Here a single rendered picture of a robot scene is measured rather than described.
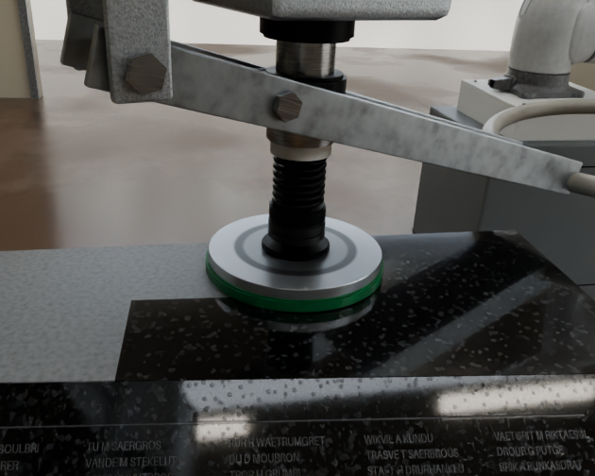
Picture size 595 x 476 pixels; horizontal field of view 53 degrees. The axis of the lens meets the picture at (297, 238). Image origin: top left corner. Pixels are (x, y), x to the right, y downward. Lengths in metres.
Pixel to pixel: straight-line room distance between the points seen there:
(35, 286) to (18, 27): 4.84
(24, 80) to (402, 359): 5.15
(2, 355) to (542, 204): 1.30
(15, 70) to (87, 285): 4.90
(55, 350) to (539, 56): 1.34
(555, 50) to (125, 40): 1.28
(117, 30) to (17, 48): 5.04
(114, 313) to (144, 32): 0.30
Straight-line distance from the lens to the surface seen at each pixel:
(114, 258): 0.78
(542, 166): 0.88
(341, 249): 0.73
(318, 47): 0.64
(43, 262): 0.79
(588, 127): 1.64
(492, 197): 1.54
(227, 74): 0.56
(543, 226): 1.65
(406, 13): 0.60
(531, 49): 1.64
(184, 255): 0.77
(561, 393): 0.64
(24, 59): 5.54
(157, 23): 0.51
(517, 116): 1.25
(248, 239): 0.75
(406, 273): 0.76
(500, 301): 0.73
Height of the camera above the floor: 1.17
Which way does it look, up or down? 25 degrees down
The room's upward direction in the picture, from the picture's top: 3 degrees clockwise
